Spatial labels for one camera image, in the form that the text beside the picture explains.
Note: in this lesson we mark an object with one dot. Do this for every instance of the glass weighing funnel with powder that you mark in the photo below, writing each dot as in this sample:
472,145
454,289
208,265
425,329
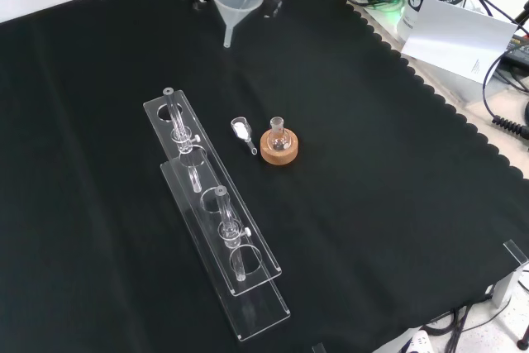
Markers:
239,127

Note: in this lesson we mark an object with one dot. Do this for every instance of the clear round-bottom flask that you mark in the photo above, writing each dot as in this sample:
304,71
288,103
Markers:
277,139

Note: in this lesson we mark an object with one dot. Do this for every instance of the clear acrylic funnel stand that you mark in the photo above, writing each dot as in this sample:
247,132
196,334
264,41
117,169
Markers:
264,262

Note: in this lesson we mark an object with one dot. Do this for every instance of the pale white board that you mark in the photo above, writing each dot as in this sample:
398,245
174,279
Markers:
454,39

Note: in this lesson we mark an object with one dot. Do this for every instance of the black bench cloth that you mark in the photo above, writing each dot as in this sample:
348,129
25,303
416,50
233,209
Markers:
372,171

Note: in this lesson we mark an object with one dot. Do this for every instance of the black power adapter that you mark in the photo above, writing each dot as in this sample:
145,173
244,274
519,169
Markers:
518,49

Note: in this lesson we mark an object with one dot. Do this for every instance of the white power strip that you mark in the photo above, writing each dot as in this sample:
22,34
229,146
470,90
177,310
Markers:
419,342

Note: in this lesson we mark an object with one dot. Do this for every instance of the white metal bracket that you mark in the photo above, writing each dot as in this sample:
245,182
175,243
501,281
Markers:
510,282

